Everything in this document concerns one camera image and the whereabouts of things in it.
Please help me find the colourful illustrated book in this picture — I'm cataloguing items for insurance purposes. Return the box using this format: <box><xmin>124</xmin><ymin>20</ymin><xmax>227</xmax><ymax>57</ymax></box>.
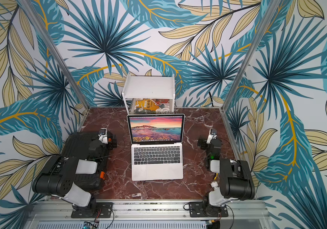
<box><xmin>130</xmin><ymin>98</ymin><xmax>171</xmax><ymax>115</ymax></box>

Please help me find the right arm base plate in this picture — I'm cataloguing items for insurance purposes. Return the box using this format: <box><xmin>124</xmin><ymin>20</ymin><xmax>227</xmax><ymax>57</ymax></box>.
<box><xmin>188</xmin><ymin>202</ymin><xmax>228</xmax><ymax>218</ymax></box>

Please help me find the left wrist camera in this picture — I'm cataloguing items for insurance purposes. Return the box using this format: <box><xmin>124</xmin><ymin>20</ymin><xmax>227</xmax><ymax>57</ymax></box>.
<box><xmin>98</xmin><ymin>128</ymin><xmax>108</xmax><ymax>144</ymax></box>

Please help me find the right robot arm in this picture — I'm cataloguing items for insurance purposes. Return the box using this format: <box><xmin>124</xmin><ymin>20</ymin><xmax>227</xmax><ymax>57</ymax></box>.
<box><xmin>197</xmin><ymin>137</ymin><xmax>255</xmax><ymax>209</ymax></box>

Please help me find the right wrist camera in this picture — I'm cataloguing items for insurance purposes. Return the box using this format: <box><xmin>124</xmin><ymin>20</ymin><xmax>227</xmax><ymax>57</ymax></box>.
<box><xmin>206</xmin><ymin>129</ymin><xmax>217</xmax><ymax>144</ymax></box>

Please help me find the silver laptop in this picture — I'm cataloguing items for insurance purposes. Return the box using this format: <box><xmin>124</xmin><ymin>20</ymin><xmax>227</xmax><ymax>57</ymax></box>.
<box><xmin>127</xmin><ymin>114</ymin><xmax>185</xmax><ymax>181</ymax></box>

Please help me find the aluminium front rail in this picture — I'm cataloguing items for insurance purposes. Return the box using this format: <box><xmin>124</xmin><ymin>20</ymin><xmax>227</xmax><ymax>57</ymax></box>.
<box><xmin>24</xmin><ymin>199</ymin><xmax>275</xmax><ymax>229</ymax></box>

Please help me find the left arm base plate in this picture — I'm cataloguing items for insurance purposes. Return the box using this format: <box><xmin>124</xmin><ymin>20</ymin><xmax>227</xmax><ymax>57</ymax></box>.
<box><xmin>71</xmin><ymin>202</ymin><xmax>113</xmax><ymax>219</ymax></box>

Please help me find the black plastic tool case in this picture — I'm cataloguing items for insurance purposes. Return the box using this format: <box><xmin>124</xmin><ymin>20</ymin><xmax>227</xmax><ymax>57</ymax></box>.
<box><xmin>61</xmin><ymin>132</ymin><xmax>112</xmax><ymax>192</ymax></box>

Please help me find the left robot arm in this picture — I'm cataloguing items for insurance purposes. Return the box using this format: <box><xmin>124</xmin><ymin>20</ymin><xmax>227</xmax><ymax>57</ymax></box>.
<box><xmin>32</xmin><ymin>128</ymin><xmax>117</xmax><ymax>208</ymax></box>

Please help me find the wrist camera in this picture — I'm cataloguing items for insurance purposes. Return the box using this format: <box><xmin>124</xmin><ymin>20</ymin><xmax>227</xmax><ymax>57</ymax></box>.
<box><xmin>206</xmin><ymin>129</ymin><xmax>217</xmax><ymax>144</ymax></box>
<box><xmin>98</xmin><ymin>128</ymin><xmax>108</xmax><ymax>144</ymax></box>

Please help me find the white metal shelf rack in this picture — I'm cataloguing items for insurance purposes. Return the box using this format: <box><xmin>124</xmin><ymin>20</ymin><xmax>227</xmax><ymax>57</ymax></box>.
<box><xmin>122</xmin><ymin>74</ymin><xmax>176</xmax><ymax>115</ymax></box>

